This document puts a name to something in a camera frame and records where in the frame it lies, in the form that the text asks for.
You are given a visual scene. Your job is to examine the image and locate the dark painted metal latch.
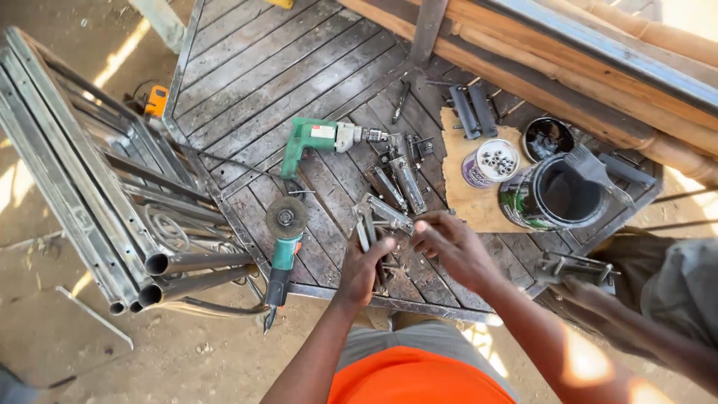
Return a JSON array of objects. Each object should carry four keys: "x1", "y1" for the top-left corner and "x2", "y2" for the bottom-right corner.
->
[
  {"x1": 467, "y1": 82, "x2": 500, "y2": 139},
  {"x1": 448, "y1": 84, "x2": 482, "y2": 141}
]

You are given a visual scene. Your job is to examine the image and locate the steel angle bar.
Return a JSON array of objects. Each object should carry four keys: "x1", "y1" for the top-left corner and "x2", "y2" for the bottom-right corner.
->
[{"x1": 54, "y1": 285, "x2": 135, "y2": 352}]

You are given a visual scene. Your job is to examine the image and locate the stack of steel frames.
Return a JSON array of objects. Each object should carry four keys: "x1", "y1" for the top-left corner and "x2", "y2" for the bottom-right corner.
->
[{"x1": 0, "y1": 25, "x2": 271, "y2": 318}]

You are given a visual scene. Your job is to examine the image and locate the black power cable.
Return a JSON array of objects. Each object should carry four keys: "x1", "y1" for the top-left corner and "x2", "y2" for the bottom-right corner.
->
[{"x1": 178, "y1": 143, "x2": 308, "y2": 198}]

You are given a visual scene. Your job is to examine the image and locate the purple tin of nuts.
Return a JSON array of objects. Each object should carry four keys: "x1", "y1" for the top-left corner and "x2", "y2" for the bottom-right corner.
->
[{"x1": 460, "y1": 137, "x2": 522, "y2": 190}]

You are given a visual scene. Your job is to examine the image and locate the black paint can lid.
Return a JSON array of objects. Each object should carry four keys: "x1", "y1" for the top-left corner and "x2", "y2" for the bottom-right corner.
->
[{"x1": 521, "y1": 116, "x2": 576, "y2": 164}]

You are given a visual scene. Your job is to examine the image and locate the steel latch with bolts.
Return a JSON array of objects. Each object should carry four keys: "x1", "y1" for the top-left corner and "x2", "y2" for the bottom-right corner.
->
[{"x1": 533, "y1": 249, "x2": 622, "y2": 296}]

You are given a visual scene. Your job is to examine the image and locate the bare steel door latch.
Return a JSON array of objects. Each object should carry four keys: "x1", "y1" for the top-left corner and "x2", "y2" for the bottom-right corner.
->
[
  {"x1": 350, "y1": 193, "x2": 416, "y2": 254},
  {"x1": 387, "y1": 154, "x2": 429, "y2": 216},
  {"x1": 363, "y1": 164, "x2": 408, "y2": 213}
]

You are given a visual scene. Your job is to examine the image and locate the open black paint can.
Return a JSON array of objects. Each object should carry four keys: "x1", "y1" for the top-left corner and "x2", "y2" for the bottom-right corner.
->
[{"x1": 497, "y1": 152, "x2": 611, "y2": 232}]

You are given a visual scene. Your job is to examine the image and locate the brown cardboard sheet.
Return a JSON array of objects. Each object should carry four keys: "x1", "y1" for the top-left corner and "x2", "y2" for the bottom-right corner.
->
[{"x1": 439, "y1": 106, "x2": 540, "y2": 234}]

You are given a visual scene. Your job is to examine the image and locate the small black metal bracket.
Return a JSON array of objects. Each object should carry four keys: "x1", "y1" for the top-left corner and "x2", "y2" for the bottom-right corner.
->
[{"x1": 404, "y1": 133, "x2": 436, "y2": 170}]

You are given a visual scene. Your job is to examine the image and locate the person's right hand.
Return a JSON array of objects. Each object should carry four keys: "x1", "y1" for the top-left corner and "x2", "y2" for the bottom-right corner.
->
[{"x1": 410, "y1": 211, "x2": 509, "y2": 294}]

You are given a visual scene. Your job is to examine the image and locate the person's orange shirt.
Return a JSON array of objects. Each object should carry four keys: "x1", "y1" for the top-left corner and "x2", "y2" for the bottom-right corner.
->
[{"x1": 328, "y1": 346, "x2": 517, "y2": 404}]

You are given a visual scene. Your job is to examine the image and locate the person's grey trousers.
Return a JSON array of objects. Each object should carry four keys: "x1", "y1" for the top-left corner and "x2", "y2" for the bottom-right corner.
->
[{"x1": 335, "y1": 319, "x2": 519, "y2": 400}]

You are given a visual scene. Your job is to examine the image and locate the wooden furniture frame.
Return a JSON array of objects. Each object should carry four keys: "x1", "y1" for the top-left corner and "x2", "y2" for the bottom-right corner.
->
[{"x1": 335, "y1": 0, "x2": 718, "y2": 189}]

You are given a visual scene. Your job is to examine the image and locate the thin steel rod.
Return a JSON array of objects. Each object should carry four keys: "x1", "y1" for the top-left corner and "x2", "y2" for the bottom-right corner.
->
[
  {"x1": 645, "y1": 219, "x2": 718, "y2": 232},
  {"x1": 651, "y1": 187, "x2": 718, "y2": 204}
]

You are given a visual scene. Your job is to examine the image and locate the black paint brush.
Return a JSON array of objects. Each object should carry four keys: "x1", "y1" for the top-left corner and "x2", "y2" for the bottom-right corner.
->
[{"x1": 562, "y1": 144, "x2": 638, "y2": 210}]

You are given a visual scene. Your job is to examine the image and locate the green electric drill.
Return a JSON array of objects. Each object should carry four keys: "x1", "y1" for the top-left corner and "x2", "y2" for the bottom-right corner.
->
[{"x1": 279, "y1": 116, "x2": 389, "y2": 181}]

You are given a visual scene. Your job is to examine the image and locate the person's left hand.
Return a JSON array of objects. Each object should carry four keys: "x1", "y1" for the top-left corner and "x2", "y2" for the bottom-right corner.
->
[{"x1": 335, "y1": 231, "x2": 397, "y2": 307}]

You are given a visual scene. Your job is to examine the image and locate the steel plate door panel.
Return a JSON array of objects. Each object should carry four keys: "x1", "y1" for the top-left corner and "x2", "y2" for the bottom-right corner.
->
[{"x1": 162, "y1": 0, "x2": 666, "y2": 327}]

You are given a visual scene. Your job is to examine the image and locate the orange power tool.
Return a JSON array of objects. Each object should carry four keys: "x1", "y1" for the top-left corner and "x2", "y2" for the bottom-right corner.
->
[{"x1": 123, "y1": 83, "x2": 170, "y2": 120}]

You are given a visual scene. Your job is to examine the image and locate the round steel pipe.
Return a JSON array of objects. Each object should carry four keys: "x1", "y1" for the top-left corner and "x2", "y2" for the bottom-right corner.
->
[
  {"x1": 144, "y1": 251, "x2": 257, "y2": 277},
  {"x1": 137, "y1": 264, "x2": 260, "y2": 308}
]

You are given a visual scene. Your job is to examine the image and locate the dark painted flat plate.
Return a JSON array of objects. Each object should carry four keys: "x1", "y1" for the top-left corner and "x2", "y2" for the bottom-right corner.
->
[{"x1": 597, "y1": 152, "x2": 657, "y2": 190}]

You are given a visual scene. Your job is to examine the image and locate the green angle grinder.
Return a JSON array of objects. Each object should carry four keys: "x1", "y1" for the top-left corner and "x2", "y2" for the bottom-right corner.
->
[{"x1": 262, "y1": 196, "x2": 310, "y2": 336}]

